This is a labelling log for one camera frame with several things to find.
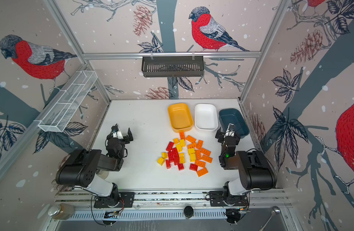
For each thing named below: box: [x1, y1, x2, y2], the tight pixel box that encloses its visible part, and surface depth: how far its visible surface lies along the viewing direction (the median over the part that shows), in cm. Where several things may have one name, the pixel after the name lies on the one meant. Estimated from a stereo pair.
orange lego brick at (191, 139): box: [186, 134, 197, 144], surface depth 97 cm
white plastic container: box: [194, 102, 219, 132], surface depth 112 cm
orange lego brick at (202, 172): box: [197, 167, 209, 178], surface depth 85 cm
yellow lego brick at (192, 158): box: [189, 153, 196, 163], surface depth 89 cm
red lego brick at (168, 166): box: [165, 159, 171, 170], surface depth 87 cm
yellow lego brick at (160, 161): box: [156, 156, 165, 167], surface depth 87 cm
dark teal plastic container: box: [218, 108, 250, 139], surface depth 109 cm
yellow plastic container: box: [167, 102, 194, 133], surface depth 110 cm
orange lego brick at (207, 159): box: [201, 154, 213, 164], surface depth 89 cm
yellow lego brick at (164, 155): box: [161, 152, 168, 160], surface depth 91 cm
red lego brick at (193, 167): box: [189, 163, 199, 172], surface depth 85 cm
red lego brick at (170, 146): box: [165, 141, 175, 152], surface depth 94 cm
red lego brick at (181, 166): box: [177, 163, 185, 171], surface depth 86 cm
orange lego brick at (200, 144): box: [196, 139, 204, 150], surface depth 95 cm
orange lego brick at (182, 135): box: [179, 131, 186, 140], surface depth 100 cm
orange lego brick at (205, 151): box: [200, 147, 212, 157], surface depth 92 cm
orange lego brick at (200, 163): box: [194, 159, 206, 168], surface depth 87 cm
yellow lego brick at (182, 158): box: [178, 152, 186, 164], surface depth 90 cm
